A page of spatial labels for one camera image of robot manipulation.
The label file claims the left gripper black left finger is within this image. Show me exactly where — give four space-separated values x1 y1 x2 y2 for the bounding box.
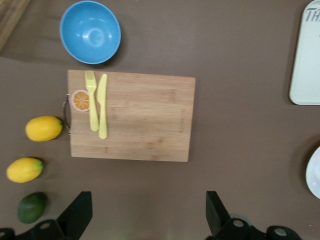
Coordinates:
0 191 94 240

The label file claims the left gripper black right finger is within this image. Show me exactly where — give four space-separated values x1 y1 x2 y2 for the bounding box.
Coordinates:
205 190 301 240

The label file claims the white round plate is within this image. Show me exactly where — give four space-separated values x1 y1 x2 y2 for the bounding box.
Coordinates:
305 146 320 200

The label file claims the green lime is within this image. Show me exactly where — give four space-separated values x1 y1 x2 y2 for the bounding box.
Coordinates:
17 191 48 225

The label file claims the yellow lemon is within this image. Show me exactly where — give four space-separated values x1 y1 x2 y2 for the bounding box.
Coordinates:
6 157 44 184
25 115 64 143

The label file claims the yellow plastic fork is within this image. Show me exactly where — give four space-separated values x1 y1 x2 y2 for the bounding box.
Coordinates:
84 70 100 132

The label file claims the yellow plastic knife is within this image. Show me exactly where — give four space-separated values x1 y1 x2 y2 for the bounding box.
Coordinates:
96 73 109 140

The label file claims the orange slice toy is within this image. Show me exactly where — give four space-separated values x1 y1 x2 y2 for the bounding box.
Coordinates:
71 89 91 113

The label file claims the bamboo cutting board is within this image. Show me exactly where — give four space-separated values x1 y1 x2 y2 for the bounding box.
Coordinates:
61 69 196 163

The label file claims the beige bear print tray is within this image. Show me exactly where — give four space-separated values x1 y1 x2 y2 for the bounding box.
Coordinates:
289 0 320 106

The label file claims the blue bowl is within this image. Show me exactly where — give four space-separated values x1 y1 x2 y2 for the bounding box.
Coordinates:
59 0 122 65

